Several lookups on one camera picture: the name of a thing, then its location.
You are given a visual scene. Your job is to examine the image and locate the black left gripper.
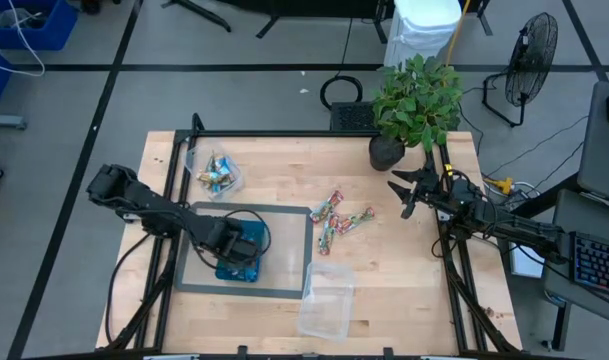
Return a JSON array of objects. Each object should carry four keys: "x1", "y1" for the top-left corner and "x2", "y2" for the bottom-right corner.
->
[{"x1": 203, "y1": 217, "x2": 261, "y2": 270}]

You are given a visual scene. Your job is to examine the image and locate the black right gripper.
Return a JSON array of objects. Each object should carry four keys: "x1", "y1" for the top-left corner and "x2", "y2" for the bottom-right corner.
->
[{"x1": 386, "y1": 155, "x2": 460, "y2": 220}]

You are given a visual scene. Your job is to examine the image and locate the teal plastic bin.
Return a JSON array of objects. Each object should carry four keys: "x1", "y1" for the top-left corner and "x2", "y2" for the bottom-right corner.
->
[{"x1": 214, "y1": 218, "x2": 266, "y2": 284}]

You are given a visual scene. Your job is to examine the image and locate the black plant pot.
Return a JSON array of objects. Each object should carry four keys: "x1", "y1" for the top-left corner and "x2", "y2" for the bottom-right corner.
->
[{"x1": 367, "y1": 134, "x2": 407, "y2": 173}]

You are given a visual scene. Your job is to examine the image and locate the grey bordered silicone mat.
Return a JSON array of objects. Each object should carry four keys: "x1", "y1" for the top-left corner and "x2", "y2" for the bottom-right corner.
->
[{"x1": 173, "y1": 201, "x2": 315, "y2": 301}]

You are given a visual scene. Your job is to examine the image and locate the green leafy plant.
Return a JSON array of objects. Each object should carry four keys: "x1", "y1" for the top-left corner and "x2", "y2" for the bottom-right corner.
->
[{"x1": 372, "y1": 53, "x2": 465, "y2": 154}]

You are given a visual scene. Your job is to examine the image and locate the black vented box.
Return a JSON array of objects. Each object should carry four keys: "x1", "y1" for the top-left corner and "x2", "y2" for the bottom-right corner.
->
[{"x1": 329, "y1": 101, "x2": 381, "y2": 133}]

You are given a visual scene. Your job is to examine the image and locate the bag of wrapped candies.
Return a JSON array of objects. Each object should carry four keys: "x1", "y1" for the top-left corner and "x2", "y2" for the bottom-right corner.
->
[{"x1": 184, "y1": 141, "x2": 246, "y2": 201}]

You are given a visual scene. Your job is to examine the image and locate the yellow plug connector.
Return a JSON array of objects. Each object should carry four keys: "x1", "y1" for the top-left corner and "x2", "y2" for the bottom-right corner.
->
[{"x1": 483, "y1": 176, "x2": 515, "y2": 196}]

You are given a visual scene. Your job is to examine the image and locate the large clear plastic container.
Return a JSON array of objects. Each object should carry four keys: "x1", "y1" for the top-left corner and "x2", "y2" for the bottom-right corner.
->
[{"x1": 296, "y1": 260, "x2": 358, "y2": 343}]

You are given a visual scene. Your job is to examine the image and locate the white paper sheet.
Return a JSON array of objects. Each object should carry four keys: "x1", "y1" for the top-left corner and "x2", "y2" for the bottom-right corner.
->
[{"x1": 508, "y1": 247, "x2": 546, "y2": 280}]

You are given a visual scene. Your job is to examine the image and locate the white trash bin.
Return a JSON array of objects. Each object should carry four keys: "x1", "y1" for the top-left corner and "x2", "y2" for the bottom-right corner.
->
[{"x1": 382, "y1": 0, "x2": 464, "y2": 70}]

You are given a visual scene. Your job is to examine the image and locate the black floor fan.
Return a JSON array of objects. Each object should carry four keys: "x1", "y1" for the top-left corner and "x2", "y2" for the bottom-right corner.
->
[{"x1": 481, "y1": 11, "x2": 560, "y2": 129}]

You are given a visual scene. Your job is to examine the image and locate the grey desk with keyboard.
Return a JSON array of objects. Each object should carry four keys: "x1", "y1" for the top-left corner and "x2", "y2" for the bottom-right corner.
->
[{"x1": 541, "y1": 188, "x2": 609, "y2": 351}]

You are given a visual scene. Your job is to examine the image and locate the grey desk surface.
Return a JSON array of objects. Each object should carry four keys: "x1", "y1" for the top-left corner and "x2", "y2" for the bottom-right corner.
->
[{"x1": 576, "y1": 79, "x2": 609, "y2": 207}]

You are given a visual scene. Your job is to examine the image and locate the black equipment stand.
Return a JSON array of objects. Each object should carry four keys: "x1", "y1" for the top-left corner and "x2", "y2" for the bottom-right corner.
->
[{"x1": 161, "y1": 0, "x2": 495, "y2": 40}]

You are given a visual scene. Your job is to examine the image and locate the black backlit keyboard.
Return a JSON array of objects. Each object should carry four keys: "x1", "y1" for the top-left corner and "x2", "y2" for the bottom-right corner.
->
[{"x1": 571, "y1": 230, "x2": 609, "y2": 301}]

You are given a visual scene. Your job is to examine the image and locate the grey metal bar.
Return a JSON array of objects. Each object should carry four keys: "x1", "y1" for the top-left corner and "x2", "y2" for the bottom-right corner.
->
[{"x1": 0, "y1": 113, "x2": 29, "y2": 132}]

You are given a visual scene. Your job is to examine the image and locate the large blue crate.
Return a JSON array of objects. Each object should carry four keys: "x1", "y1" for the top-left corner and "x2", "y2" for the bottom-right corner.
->
[{"x1": 0, "y1": 0, "x2": 80, "y2": 52}]

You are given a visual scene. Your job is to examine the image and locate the black aluminium table frame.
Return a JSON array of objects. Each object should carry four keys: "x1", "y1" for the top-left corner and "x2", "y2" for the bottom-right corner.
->
[{"x1": 96, "y1": 112, "x2": 523, "y2": 360}]

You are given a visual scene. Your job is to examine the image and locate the black coiled cable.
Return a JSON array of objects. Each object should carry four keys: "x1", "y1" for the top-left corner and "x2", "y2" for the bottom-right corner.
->
[{"x1": 319, "y1": 73, "x2": 365, "y2": 112}]

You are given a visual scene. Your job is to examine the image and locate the yellow floor cord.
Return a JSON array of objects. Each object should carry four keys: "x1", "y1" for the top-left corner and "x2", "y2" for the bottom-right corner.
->
[{"x1": 443, "y1": 0, "x2": 473, "y2": 67}]

